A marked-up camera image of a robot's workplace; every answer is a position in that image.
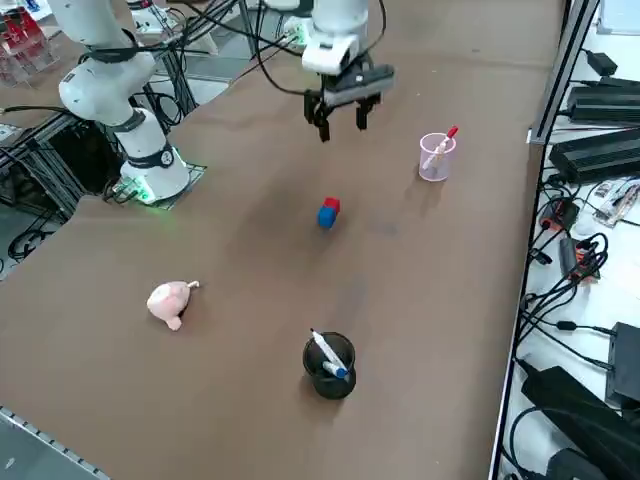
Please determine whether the small black power adapter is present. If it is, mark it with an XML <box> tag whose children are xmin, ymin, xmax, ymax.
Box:
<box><xmin>584</xmin><ymin>49</ymin><xmax>619</xmax><ymax>75</ymax></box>

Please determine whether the red packet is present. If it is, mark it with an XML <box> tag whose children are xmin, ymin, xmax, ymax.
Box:
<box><xmin>2</xmin><ymin>12</ymin><xmax>39</xmax><ymax>49</ymax></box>

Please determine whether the black metal frame rack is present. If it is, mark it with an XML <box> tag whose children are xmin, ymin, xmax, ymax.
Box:
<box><xmin>0</xmin><ymin>107</ymin><xmax>89</xmax><ymax>224</ymax></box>

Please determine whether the grey metal rail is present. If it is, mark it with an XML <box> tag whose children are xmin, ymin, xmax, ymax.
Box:
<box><xmin>0</xmin><ymin>405</ymin><xmax>111</xmax><ymax>480</ymax></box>

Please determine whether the black box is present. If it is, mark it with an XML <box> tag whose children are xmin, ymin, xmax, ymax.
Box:
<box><xmin>604</xmin><ymin>322</ymin><xmax>640</xmax><ymax>407</ymax></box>

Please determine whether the red capped white marker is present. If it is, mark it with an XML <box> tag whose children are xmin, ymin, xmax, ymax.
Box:
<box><xmin>422</xmin><ymin>125</ymin><xmax>460</xmax><ymax>171</ymax></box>

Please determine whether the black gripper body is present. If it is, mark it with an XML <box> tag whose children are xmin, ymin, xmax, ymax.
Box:
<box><xmin>319</xmin><ymin>52</ymin><xmax>378</xmax><ymax>92</ymax></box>

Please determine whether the black cable with inline box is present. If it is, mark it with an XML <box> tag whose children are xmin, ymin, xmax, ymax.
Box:
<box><xmin>517</xmin><ymin>299</ymin><xmax>621</xmax><ymax>351</ymax></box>

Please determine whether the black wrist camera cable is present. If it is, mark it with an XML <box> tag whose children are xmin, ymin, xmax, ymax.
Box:
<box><xmin>252</xmin><ymin>0</ymin><xmax>309</xmax><ymax>96</ymax></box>

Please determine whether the large black power adapter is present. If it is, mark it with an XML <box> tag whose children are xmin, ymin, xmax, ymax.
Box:
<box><xmin>548</xmin><ymin>127</ymin><xmax>640</xmax><ymax>185</ymax></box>
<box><xmin>567</xmin><ymin>84</ymin><xmax>640</xmax><ymax>126</ymax></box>

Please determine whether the aluminium frame post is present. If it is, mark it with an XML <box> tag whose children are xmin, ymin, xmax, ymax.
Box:
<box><xmin>527</xmin><ymin>0</ymin><xmax>601</xmax><ymax>146</ymax></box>

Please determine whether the pink plush pig toy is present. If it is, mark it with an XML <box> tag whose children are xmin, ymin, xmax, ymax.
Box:
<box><xmin>146</xmin><ymin>280</ymin><xmax>202</xmax><ymax>331</ymax></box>

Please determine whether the printed packet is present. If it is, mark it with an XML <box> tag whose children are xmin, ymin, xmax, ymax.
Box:
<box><xmin>593</xmin><ymin>179</ymin><xmax>640</xmax><ymax>230</ymax></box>

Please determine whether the blue capped white marker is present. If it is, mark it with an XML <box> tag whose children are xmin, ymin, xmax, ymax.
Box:
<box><xmin>309</xmin><ymin>328</ymin><xmax>350</xmax><ymax>380</ymax></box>

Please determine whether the orange black power strip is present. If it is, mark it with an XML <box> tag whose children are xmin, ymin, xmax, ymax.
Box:
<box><xmin>538</xmin><ymin>197</ymin><xmax>581</xmax><ymax>232</ymax></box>

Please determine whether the slim black adapter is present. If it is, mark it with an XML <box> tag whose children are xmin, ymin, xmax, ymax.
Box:
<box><xmin>558</xmin><ymin>237</ymin><xmax>579</xmax><ymax>277</ymax></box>

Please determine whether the black mesh pen cup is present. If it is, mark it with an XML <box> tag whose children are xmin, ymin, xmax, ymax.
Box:
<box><xmin>302</xmin><ymin>331</ymin><xmax>358</xmax><ymax>401</ymax></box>

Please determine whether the clear plastic cup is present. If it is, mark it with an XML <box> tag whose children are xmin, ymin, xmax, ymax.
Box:
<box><xmin>418</xmin><ymin>132</ymin><xmax>458</xmax><ymax>182</ymax></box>

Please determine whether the clear acrylic shelf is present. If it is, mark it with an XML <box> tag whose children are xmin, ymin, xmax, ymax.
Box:
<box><xmin>0</xmin><ymin>9</ymin><xmax>62</xmax><ymax>90</ymax></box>

